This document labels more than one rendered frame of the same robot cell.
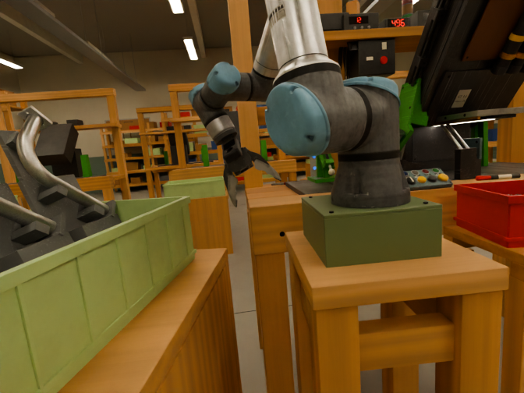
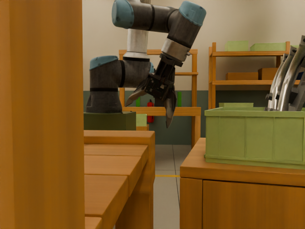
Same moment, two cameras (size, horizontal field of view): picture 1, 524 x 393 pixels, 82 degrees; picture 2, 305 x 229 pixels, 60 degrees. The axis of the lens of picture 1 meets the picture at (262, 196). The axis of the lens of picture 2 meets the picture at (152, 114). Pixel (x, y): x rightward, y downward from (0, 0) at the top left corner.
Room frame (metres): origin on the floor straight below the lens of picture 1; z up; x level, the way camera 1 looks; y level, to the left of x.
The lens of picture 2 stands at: (1.66, 0.16, 0.99)
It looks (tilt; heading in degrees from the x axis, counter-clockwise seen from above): 3 degrees down; 189
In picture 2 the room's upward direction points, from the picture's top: straight up
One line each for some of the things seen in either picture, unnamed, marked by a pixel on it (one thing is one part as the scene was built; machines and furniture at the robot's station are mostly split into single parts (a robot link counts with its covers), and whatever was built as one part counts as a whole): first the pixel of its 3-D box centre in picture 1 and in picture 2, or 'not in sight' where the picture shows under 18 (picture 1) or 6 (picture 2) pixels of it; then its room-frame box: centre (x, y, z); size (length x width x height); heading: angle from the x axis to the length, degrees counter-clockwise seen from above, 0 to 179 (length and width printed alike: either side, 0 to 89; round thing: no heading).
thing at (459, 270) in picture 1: (370, 254); not in sight; (0.60, -0.22, 0.83); 0.32 x 0.32 x 0.04; 2
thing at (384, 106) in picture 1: (364, 117); (105, 72); (0.60, -0.21, 1.11); 0.13 x 0.12 x 0.14; 122
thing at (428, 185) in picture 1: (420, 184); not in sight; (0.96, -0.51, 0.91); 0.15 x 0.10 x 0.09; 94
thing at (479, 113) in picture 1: (456, 119); not in sight; (1.17, -0.77, 1.11); 0.39 x 0.16 x 0.03; 4
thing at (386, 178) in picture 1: (368, 176); (104, 100); (0.60, -0.22, 0.99); 0.15 x 0.15 x 0.10
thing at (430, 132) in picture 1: (425, 133); not in sight; (1.41, -0.78, 1.07); 0.30 x 0.18 x 0.34; 94
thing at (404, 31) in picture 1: (387, 41); not in sight; (1.53, -0.66, 1.52); 0.90 x 0.25 x 0.04; 94
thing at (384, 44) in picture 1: (371, 61); not in sight; (1.47, -0.56, 1.42); 0.17 x 0.12 x 0.15; 94
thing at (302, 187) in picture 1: (420, 177); not in sight; (1.27, -0.68, 0.89); 1.10 x 0.42 x 0.02; 94
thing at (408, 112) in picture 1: (412, 108); not in sight; (1.20, -0.61, 1.17); 0.13 x 0.12 x 0.20; 94
